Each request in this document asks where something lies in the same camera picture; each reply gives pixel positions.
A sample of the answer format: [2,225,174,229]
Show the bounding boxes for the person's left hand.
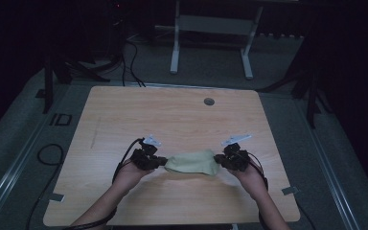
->
[112,159,156,194]

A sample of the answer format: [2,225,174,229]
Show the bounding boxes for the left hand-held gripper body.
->
[129,133,163,172]

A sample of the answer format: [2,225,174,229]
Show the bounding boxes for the person's right hand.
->
[228,161,268,201]

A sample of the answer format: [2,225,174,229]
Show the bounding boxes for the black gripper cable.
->
[247,150,270,192]
[61,137,146,230]

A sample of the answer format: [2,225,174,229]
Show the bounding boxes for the black floor cable loop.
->
[25,143,65,230]

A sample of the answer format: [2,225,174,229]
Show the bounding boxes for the white metal stand frame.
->
[154,0,265,81]

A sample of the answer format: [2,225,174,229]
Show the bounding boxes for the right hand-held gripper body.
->
[219,133,253,173]

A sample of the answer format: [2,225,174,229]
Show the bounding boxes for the black cables on floor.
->
[120,37,147,88]

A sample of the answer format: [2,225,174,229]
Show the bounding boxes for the metal floor rail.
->
[295,97,363,230]
[0,90,65,224]

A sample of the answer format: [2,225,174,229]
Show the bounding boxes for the pale green cloth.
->
[164,149,221,176]

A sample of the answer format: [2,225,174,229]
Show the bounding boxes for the black floor stand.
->
[34,54,109,114]
[258,63,334,129]

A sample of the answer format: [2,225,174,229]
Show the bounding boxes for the grey tape piece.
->
[48,193,66,203]
[281,186,300,196]

